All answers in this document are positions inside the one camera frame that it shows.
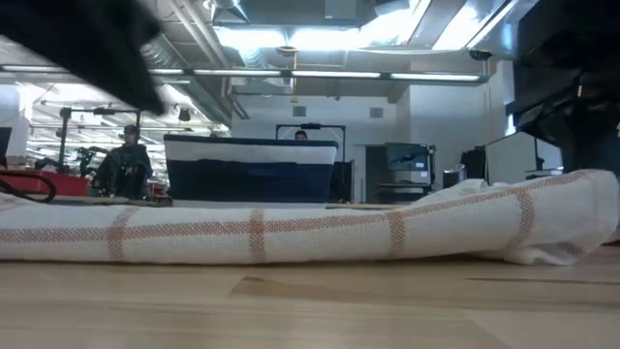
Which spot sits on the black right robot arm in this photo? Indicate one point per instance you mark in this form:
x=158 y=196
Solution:
x=571 y=29

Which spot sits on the black equipment case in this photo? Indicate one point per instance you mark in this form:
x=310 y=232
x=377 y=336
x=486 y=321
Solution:
x=341 y=180

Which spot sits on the red box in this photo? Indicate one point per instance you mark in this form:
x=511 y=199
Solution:
x=68 y=185

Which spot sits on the black distant robot arm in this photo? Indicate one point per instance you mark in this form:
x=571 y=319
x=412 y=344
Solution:
x=87 y=157

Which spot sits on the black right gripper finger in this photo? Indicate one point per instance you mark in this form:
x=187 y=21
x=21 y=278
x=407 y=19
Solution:
x=593 y=157

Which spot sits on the black camera gantry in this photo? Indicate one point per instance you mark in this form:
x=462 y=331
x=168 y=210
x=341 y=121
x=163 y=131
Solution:
x=97 y=111

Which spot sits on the dark monitor cart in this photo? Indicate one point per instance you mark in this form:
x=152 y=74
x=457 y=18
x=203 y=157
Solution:
x=402 y=191

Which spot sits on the grey wall vent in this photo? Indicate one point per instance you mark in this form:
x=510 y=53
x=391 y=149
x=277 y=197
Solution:
x=376 y=112
x=299 y=111

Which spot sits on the navy fabric basket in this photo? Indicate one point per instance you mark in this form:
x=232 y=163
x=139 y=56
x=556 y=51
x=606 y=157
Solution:
x=252 y=179

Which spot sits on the white cabinet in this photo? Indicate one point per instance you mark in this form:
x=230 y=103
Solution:
x=513 y=157

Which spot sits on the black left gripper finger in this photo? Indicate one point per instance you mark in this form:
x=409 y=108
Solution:
x=138 y=77

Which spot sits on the black station frame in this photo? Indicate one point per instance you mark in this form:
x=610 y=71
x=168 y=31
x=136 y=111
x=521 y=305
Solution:
x=310 y=126

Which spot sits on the long ceiling light bar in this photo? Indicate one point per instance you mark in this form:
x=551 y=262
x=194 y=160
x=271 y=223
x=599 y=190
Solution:
x=339 y=74

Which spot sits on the black monitor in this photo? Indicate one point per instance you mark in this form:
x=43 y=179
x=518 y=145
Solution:
x=407 y=157

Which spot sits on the white red-checked towel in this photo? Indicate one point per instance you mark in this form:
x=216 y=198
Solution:
x=310 y=232

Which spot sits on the silver ventilation duct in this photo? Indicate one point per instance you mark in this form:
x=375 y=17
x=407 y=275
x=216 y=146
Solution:
x=160 y=53

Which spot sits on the black security camera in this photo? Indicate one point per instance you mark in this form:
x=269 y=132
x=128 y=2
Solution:
x=479 y=54

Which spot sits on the round ceiling fixture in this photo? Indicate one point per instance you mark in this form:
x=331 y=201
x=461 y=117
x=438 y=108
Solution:
x=287 y=49

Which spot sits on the silver bin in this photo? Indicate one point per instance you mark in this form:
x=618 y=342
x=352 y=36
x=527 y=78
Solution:
x=454 y=177

